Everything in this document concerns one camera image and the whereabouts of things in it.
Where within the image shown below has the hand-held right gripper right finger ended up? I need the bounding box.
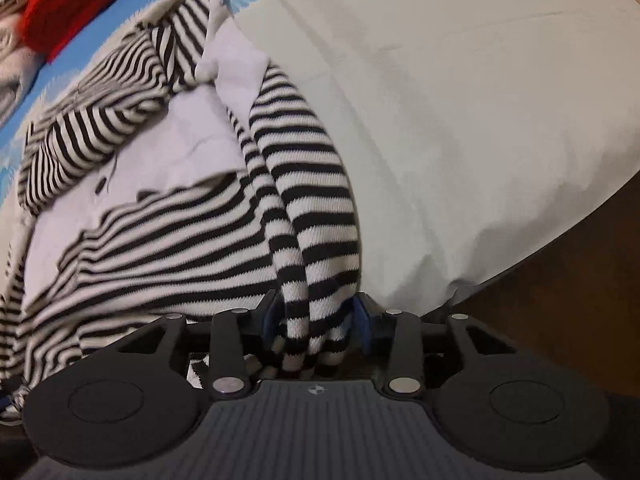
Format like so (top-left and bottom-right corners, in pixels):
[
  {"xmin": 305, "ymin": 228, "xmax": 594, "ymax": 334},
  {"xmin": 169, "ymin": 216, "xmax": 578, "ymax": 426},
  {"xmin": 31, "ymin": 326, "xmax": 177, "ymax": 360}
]
[{"xmin": 351, "ymin": 291, "xmax": 521, "ymax": 399}]

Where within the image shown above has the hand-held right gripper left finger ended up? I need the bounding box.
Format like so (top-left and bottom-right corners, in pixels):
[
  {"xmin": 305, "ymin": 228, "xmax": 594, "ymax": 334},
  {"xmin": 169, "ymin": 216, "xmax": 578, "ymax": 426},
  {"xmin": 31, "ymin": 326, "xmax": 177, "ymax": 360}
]
[{"xmin": 112, "ymin": 290, "xmax": 282, "ymax": 397}]

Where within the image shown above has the striped hooded sweater white vest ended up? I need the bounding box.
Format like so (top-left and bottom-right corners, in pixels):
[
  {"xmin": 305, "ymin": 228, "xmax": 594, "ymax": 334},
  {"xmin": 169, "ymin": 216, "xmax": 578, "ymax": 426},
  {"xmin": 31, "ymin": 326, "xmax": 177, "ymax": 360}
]
[{"xmin": 0, "ymin": 0, "xmax": 373, "ymax": 413}]

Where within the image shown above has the blue printed bed sheet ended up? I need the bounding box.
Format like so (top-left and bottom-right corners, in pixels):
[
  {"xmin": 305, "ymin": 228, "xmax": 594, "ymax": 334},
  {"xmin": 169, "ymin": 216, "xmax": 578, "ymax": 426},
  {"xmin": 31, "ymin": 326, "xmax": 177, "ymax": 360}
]
[{"xmin": 0, "ymin": 0, "xmax": 640, "ymax": 321}]

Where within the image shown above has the white speckled folded quilt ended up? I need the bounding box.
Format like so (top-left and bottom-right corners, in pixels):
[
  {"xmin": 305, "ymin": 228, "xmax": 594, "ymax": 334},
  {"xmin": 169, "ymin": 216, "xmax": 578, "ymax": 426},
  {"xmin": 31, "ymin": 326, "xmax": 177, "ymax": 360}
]
[{"xmin": 0, "ymin": 10, "xmax": 46, "ymax": 126}]

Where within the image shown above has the red folded blanket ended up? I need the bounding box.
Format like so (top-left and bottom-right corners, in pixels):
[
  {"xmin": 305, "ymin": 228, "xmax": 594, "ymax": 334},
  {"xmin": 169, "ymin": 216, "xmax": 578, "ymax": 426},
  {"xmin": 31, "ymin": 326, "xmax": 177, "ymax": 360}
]
[{"xmin": 20, "ymin": 0, "xmax": 176, "ymax": 63}]

